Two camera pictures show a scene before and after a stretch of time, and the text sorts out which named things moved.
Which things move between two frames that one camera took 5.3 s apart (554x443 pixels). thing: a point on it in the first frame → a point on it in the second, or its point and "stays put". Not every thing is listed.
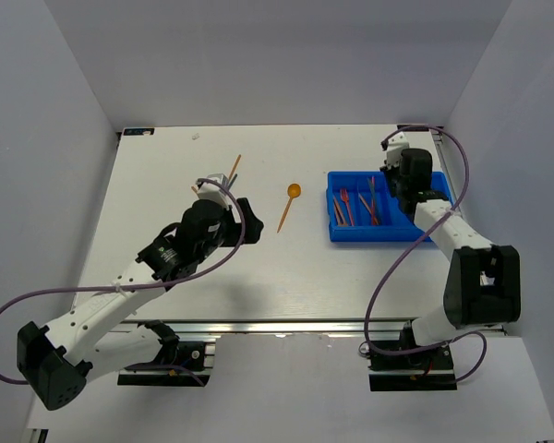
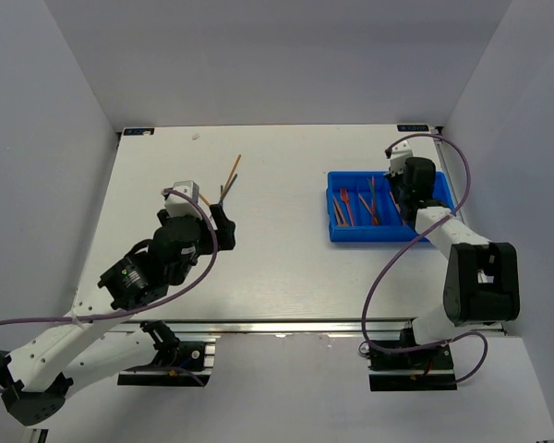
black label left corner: [138, 131] stays put
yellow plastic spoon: [294, 191] → [395, 203]
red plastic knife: [372, 200] stays put
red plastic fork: [344, 195] stays put
